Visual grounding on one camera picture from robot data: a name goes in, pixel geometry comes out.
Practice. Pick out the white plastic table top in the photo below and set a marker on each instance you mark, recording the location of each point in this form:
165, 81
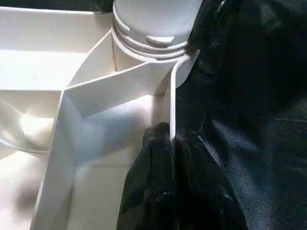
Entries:
108, 107

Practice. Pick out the white plastic table leg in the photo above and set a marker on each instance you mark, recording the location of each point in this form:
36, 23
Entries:
156, 24

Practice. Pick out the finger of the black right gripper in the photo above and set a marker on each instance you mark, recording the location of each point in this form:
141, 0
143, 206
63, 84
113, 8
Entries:
213, 24

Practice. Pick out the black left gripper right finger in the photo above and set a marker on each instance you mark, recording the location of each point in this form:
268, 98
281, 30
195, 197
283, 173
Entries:
204, 191

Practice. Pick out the black mat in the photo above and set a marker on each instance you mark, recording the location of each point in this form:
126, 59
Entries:
251, 143

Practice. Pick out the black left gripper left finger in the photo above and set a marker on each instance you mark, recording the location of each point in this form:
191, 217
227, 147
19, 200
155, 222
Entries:
148, 187

